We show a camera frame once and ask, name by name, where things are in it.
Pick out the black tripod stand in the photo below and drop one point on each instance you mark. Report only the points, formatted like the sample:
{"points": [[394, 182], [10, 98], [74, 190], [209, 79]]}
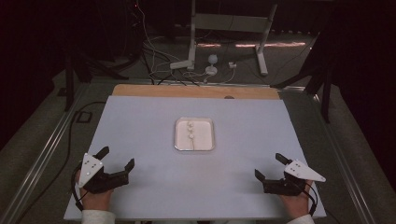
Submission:
{"points": [[325, 93], [69, 84]]}

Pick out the person's right hand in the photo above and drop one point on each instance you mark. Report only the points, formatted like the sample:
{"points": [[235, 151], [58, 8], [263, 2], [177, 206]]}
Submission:
{"points": [[297, 205]]}

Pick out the light purple table mat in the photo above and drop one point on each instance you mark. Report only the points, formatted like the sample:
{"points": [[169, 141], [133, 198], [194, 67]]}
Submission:
{"points": [[155, 186]]}

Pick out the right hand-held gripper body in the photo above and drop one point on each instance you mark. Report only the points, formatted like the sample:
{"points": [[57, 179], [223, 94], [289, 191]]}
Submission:
{"points": [[289, 186]]}

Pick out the black square floor plate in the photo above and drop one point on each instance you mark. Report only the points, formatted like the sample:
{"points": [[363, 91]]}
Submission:
{"points": [[77, 117]]}

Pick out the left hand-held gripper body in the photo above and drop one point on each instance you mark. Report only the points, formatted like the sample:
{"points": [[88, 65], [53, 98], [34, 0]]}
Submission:
{"points": [[93, 180]]}

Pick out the white round webcam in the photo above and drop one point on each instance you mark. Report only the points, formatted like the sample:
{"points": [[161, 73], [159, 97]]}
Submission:
{"points": [[212, 59]]}

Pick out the person's left hand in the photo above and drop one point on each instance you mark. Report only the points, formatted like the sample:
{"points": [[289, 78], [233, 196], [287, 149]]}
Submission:
{"points": [[95, 201]]}

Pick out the white power strip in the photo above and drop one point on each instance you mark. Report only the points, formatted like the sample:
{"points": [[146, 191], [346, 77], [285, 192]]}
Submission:
{"points": [[181, 64]]}

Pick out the white metal stand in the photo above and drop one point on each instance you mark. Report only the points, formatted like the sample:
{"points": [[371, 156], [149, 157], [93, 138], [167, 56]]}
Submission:
{"points": [[230, 22]]}

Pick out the small white adapter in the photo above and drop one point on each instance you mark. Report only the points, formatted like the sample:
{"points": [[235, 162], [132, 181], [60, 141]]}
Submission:
{"points": [[232, 65]]}

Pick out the white marshmallow piece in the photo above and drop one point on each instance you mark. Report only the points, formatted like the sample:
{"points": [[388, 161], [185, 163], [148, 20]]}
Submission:
{"points": [[190, 124], [189, 129], [191, 136]]}

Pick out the square white tray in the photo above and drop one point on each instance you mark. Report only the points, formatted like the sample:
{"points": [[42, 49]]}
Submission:
{"points": [[204, 133]]}

